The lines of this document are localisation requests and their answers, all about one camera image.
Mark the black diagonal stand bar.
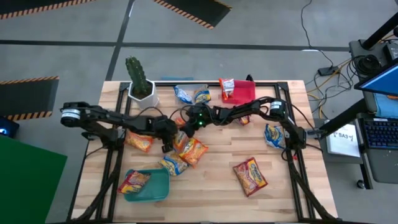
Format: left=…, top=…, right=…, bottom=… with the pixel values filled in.
left=318, top=98, right=371, bottom=133

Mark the green cactus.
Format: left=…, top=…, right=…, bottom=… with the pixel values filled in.
left=125, top=55, right=152, bottom=97

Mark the teal cloth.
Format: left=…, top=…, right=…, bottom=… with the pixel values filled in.
left=373, top=92, right=398, bottom=119

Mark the white hexagonal plant pot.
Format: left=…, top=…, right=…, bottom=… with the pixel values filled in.
left=127, top=79, right=160, bottom=111

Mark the black desk leg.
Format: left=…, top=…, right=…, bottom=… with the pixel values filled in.
left=359, top=149, right=374, bottom=190

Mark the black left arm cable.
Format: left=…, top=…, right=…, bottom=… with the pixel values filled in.
left=132, top=106, right=170, bottom=121

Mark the black floor cable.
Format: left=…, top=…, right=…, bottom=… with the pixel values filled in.
left=300, top=0, right=335, bottom=71

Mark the clear plastic bin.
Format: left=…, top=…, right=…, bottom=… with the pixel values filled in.
left=175, top=83, right=212, bottom=110

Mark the black aluminium table frame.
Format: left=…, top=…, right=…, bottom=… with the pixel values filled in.
left=67, top=80, right=338, bottom=223

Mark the black keyboard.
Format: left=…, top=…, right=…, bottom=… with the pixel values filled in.
left=363, top=118, right=398, bottom=150

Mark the coiled black cable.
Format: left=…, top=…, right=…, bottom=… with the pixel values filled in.
left=354, top=54, right=382, bottom=75

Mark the black pole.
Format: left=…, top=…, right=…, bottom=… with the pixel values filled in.
left=360, top=11, right=398, bottom=50

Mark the green floor mat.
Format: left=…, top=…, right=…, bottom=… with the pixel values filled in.
left=0, top=134, right=68, bottom=224

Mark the black hazard-striped floor mat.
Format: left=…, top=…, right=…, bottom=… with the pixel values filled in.
left=0, top=0, right=96, bottom=20
left=0, top=76, right=60, bottom=121
left=151, top=0, right=233, bottom=30

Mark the yellow floor cable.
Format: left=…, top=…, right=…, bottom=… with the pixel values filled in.
left=306, top=58, right=354, bottom=102

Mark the grey desk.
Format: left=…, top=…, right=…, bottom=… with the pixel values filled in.
left=318, top=93, right=398, bottom=184

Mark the computer monitor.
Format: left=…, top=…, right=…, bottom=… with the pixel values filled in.
left=354, top=57, right=398, bottom=97

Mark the blue Maruchan ramen pack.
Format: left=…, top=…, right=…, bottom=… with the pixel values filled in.
left=264, top=123, right=287, bottom=150
left=159, top=152, right=190, bottom=177
left=194, top=84, right=212, bottom=104
left=173, top=85, right=194, bottom=105

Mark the red Maruchan ramen pack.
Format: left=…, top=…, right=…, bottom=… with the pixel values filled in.
left=172, top=116, right=189, bottom=154
left=117, top=170, right=152, bottom=194
left=233, top=157, right=269, bottom=198

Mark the black power brick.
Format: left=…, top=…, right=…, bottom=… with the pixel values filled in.
left=317, top=65, right=340, bottom=77

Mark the grey equipment cart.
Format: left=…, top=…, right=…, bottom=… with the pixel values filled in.
left=348, top=39, right=398, bottom=78

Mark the small black box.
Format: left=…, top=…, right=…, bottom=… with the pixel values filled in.
left=385, top=42, right=398, bottom=62

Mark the teal plastic bin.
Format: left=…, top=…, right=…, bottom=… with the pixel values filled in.
left=123, top=167, right=171, bottom=203

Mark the black device with blue light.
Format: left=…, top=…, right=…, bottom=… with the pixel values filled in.
left=0, top=116, right=20, bottom=139

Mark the white paper sheet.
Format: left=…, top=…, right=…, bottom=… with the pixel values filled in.
left=326, top=124, right=361, bottom=158

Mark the red plastic bin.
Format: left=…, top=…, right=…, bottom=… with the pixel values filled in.
left=221, top=80, right=256, bottom=105

